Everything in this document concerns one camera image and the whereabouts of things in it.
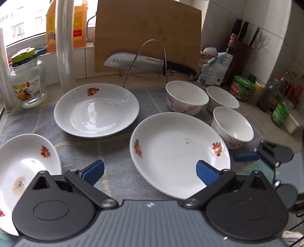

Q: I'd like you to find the white floral bowl front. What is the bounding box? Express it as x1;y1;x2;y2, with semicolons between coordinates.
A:
211;107;254;150

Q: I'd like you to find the white plate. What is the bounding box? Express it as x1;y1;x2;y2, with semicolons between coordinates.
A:
129;112;231;199
1;134;62;236
54;83;140;138

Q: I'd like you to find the white floral bowl back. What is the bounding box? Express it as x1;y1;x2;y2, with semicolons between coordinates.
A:
206;86;240;113

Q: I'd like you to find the white floral bowl large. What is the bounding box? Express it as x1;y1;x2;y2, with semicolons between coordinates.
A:
165;80;209;116

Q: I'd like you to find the santoku kitchen knife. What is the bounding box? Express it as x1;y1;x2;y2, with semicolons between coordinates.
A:
104;52;197;76

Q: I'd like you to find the green label glass jar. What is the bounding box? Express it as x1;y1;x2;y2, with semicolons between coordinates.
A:
271;97;294;128

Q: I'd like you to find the clear condiment bottle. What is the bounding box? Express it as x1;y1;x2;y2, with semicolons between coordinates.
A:
257;77;281;112

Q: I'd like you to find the small yellow lid jar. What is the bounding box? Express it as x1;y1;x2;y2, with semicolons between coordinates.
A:
248;81;265;105

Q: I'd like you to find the green lid sauce jar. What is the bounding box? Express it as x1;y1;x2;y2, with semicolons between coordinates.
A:
229;76;255;102

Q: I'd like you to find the white paper food bag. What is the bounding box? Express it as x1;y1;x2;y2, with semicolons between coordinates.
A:
197;47;233;86

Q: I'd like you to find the wooden knife block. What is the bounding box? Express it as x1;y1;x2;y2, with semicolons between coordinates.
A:
232;21;260;76

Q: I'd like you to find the plastic wrap roll short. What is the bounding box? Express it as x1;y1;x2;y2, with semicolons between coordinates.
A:
0;28;15;108

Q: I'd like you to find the glass jar green lid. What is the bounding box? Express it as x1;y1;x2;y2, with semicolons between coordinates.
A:
10;47;46;108

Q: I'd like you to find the dark soy sauce bottle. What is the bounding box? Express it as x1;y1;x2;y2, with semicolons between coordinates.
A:
221;18;242;85

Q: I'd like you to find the bamboo cutting board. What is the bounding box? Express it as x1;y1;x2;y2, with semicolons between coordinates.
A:
94;1;201;73

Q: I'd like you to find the orange oil jug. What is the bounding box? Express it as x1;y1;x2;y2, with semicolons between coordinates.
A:
46;1;88;53

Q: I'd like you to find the plastic wrap roll tall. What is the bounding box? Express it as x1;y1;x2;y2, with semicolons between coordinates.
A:
55;0;76;93

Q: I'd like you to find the metal wire board rack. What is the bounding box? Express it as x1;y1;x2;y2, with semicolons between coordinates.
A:
123;39;168;87

